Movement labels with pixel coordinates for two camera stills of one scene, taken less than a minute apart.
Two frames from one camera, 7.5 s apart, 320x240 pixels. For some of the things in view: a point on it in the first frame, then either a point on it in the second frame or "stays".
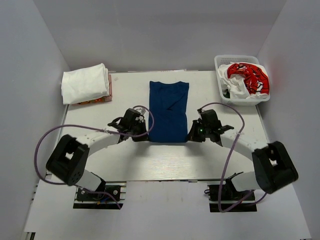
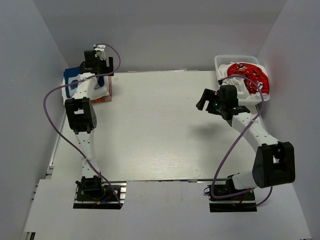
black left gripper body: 139,128 -> 105,70
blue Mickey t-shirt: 168,109 -> 71,75
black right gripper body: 200,132 -> 220,105
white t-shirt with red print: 245,80 stays
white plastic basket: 222,59 stays
